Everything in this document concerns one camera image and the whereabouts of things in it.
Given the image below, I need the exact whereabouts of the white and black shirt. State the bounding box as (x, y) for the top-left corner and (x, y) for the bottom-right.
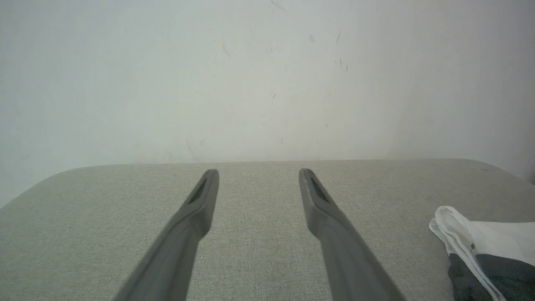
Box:
(429, 206), (535, 301)

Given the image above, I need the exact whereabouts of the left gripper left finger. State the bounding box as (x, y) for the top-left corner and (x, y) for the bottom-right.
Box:
(113, 168), (220, 301)

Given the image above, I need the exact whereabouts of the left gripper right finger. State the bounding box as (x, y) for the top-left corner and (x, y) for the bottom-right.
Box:
(298, 168), (406, 301)

